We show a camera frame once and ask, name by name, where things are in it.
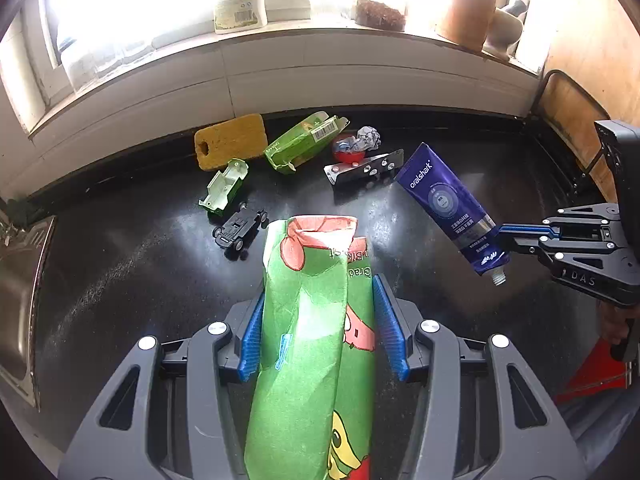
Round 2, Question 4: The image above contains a blister pill pack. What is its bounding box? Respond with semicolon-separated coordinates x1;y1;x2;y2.
323;148;405;186

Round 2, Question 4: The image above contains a yellow sponge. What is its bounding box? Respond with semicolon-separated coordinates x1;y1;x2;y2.
194;114;268;171

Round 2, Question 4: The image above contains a red object below counter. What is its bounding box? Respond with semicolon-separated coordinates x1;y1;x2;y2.
554;338;634;405

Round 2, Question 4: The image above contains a wooden board with frame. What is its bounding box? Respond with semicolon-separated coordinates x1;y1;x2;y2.
530;68;617;203

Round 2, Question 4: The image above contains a green cartoon juice carton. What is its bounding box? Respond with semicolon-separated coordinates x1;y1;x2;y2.
244;214;376;479

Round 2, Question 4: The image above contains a terracotta utensil crock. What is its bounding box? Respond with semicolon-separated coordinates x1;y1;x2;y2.
437;0;497;52

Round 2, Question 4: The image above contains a black toy car chassis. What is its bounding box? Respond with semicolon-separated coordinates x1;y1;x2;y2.
213;202;269;260

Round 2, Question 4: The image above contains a white mortar and pestle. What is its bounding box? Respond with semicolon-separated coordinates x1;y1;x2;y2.
483;0;527;61

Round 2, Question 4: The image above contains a red jar lid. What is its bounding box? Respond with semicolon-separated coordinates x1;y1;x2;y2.
331;133;366;164

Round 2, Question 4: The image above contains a steel kitchen sink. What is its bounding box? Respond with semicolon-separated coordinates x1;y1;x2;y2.
1;216;56;408

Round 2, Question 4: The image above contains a right hand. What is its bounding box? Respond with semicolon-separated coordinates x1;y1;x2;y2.
597;301;629;344

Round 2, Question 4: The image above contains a silver foil wrapper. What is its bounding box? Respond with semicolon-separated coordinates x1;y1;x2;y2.
350;126;382;152

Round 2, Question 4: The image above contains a green cardboard box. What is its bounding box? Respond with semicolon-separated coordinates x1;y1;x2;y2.
264;110;350;174

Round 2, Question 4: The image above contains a green scrub pad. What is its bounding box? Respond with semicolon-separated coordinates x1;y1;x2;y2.
0;198;29;229

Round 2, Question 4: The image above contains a blue toothpaste tube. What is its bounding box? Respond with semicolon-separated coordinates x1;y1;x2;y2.
396;143;510;286

